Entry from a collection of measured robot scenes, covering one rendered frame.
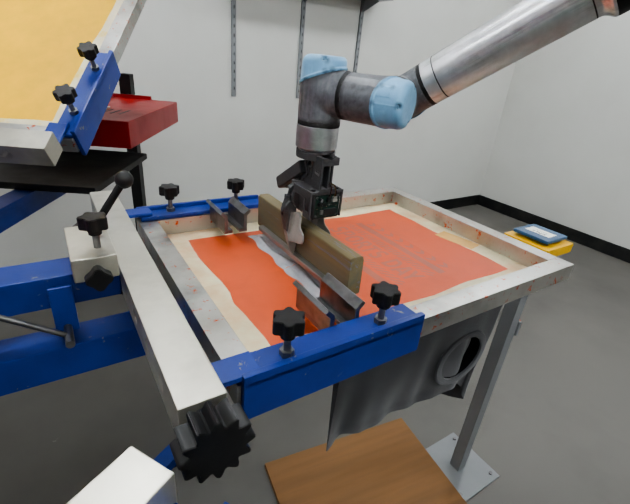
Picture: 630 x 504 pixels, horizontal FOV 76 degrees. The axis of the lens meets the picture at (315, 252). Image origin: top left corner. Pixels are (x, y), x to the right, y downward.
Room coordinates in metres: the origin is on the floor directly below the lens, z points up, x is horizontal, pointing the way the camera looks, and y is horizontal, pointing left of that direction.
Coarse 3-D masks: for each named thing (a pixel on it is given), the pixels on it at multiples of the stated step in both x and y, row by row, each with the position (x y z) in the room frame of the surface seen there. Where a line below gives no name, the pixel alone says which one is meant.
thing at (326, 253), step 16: (272, 208) 0.83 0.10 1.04; (272, 224) 0.83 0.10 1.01; (304, 224) 0.73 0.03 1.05; (304, 240) 0.72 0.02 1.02; (320, 240) 0.68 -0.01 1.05; (336, 240) 0.67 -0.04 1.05; (304, 256) 0.72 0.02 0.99; (320, 256) 0.67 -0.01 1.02; (336, 256) 0.63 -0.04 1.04; (352, 256) 0.61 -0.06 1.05; (336, 272) 0.63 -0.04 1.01; (352, 272) 0.61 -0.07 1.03; (352, 288) 0.61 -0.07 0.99
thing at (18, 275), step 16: (0, 272) 0.48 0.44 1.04; (16, 272) 0.48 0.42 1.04; (32, 272) 0.49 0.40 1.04; (48, 272) 0.49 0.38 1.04; (64, 272) 0.49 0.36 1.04; (0, 288) 0.44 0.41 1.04; (16, 288) 0.45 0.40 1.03; (32, 288) 0.46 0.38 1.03; (80, 288) 0.50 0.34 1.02; (112, 288) 0.52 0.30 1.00; (0, 304) 0.44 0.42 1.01; (16, 304) 0.45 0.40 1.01; (32, 304) 0.46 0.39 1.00; (48, 304) 0.47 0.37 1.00
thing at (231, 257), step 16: (336, 224) 1.00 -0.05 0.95; (384, 224) 1.04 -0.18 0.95; (400, 224) 1.05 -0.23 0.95; (416, 224) 1.06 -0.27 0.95; (192, 240) 0.82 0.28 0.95; (208, 240) 0.83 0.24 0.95; (224, 240) 0.84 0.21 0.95; (240, 240) 0.85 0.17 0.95; (416, 240) 0.94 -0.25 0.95; (208, 256) 0.75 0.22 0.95; (224, 256) 0.76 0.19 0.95; (240, 256) 0.77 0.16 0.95; (256, 256) 0.77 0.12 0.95; (224, 272) 0.69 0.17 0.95; (240, 272) 0.70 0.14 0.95; (256, 272) 0.70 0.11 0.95
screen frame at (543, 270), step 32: (352, 192) 1.18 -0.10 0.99; (384, 192) 1.21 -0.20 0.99; (160, 224) 0.83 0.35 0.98; (192, 224) 0.87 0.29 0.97; (448, 224) 1.05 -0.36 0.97; (480, 224) 1.01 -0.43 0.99; (160, 256) 0.66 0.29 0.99; (512, 256) 0.88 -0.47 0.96; (544, 256) 0.83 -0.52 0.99; (192, 288) 0.56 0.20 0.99; (480, 288) 0.66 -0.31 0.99; (512, 288) 0.68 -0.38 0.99; (192, 320) 0.50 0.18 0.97; (224, 320) 0.49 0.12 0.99; (448, 320) 0.58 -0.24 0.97; (224, 352) 0.42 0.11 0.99
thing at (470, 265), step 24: (432, 240) 0.95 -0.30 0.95; (456, 264) 0.83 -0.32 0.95; (480, 264) 0.84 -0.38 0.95; (240, 288) 0.64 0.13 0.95; (264, 288) 0.65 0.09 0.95; (288, 288) 0.65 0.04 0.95; (360, 288) 0.68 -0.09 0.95; (408, 288) 0.70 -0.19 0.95; (432, 288) 0.71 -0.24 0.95; (264, 312) 0.57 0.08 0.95; (360, 312) 0.60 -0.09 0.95; (264, 336) 0.50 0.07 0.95
